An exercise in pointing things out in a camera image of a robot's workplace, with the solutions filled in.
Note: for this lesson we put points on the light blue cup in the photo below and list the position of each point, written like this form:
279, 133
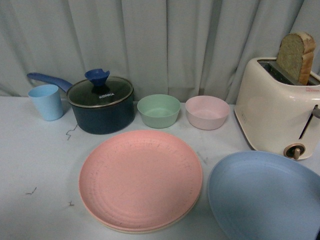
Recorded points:
46, 99

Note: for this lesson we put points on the bread slice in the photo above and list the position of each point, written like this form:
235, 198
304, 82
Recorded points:
296, 54

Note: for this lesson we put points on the cream toaster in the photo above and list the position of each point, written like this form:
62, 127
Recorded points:
277, 114

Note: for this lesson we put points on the grey curtain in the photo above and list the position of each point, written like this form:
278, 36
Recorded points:
182, 48

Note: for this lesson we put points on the glass pot lid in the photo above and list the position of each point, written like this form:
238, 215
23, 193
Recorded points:
99, 89

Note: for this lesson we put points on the pink bowl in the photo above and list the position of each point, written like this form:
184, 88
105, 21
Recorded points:
206, 112

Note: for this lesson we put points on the pink plate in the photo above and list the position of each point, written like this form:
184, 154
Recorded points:
140, 179

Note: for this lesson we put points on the blue plate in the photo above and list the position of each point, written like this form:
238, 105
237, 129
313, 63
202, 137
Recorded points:
256, 195

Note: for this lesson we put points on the green bowl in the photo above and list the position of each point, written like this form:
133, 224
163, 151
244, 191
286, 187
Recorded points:
159, 110

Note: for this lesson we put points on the dark blue saucepan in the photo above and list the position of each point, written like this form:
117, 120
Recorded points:
100, 120

